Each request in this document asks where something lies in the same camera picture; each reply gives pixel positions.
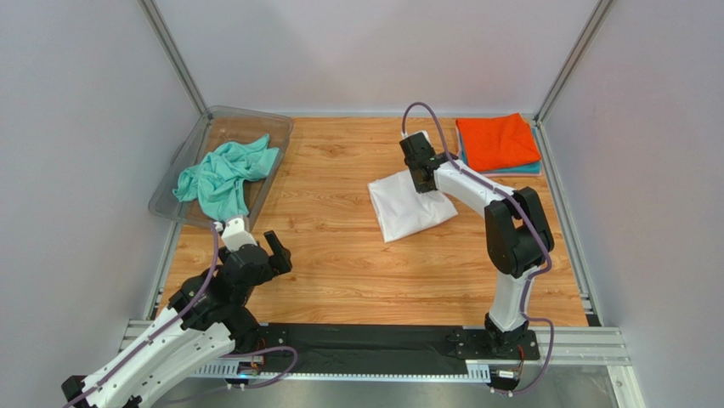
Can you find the folded orange t shirt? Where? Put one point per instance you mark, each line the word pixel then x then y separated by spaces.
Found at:
pixel 491 125

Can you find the clear plastic bin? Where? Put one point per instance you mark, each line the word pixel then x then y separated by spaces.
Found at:
pixel 217 125

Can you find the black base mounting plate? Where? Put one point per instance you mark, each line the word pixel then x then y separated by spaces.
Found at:
pixel 386 350

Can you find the aluminium corner post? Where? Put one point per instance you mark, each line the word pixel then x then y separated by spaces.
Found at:
pixel 582 43
pixel 154 16

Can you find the left aluminium corner post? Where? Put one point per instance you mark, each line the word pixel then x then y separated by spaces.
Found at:
pixel 154 16

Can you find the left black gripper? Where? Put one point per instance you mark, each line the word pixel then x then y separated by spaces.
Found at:
pixel 280 260

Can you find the aluminium frame rail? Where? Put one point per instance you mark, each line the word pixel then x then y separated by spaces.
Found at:
pixel 563 346

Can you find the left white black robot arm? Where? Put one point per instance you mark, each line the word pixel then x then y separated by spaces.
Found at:
pixel 205 320

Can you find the right aluminium corner post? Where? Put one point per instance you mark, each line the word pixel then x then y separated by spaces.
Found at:
pixel 582 43

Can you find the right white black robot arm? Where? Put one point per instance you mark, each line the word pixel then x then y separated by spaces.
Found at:
pixel 518 240

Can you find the mint green t shirt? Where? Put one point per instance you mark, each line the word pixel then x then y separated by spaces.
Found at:
pixel 217 181

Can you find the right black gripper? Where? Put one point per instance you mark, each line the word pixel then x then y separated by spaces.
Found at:
pixel 422 182

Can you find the white t shirt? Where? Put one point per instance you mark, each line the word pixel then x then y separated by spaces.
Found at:
pixel 401 211

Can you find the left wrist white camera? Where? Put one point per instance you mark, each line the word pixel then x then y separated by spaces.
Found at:
pixel 235 233

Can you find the folded teal t shirt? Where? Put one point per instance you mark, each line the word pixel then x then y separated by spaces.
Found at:
pixel 513 151

